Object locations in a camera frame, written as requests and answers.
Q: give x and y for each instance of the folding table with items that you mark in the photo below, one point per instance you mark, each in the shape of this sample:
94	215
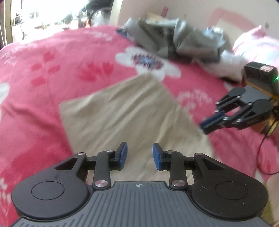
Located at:
28	26

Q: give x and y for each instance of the pink floral bed blanket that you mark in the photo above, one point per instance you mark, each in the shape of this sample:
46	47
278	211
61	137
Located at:
36	77

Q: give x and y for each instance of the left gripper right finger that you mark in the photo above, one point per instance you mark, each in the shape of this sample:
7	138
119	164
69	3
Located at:
173	162

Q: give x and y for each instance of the blue denim garment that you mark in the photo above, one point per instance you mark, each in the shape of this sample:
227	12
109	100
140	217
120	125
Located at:
122	32

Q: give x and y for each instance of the white garment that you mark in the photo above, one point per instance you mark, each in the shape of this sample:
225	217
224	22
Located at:
230	66

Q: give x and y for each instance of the pink pillow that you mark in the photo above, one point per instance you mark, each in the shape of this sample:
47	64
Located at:
255	45

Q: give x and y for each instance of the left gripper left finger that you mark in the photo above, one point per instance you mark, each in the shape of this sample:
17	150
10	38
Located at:
107	161

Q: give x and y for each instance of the pink white headboard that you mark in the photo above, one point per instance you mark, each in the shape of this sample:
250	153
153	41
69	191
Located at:
232	20

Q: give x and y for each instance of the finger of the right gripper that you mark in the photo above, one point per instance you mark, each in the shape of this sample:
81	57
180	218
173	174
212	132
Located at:
213	120
222	124

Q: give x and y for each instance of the cream wooden nightstand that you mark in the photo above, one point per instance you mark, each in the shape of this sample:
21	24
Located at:
155	19

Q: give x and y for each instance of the beige khaki trousers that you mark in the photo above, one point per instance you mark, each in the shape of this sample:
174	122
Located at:
139	111

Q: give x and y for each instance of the grey hooded sweatshirt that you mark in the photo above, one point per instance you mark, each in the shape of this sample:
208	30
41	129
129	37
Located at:
176	38

